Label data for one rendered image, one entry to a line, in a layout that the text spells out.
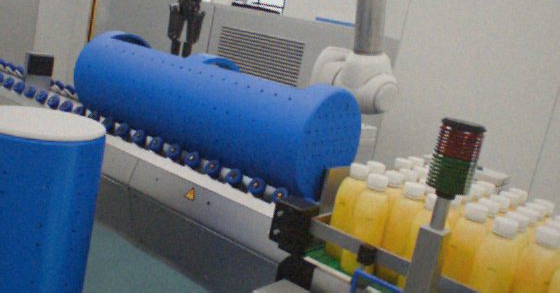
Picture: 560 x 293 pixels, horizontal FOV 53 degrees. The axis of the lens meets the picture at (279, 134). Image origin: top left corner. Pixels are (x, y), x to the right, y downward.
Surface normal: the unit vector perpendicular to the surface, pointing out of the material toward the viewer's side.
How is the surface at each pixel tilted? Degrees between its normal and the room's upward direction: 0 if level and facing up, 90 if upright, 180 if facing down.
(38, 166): 90
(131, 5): 90
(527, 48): 90
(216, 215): 70
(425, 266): 90
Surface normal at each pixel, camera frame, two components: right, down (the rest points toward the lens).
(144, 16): -0.58, 0.03
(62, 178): 0.69, 0.26
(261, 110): -0.47, -0.36
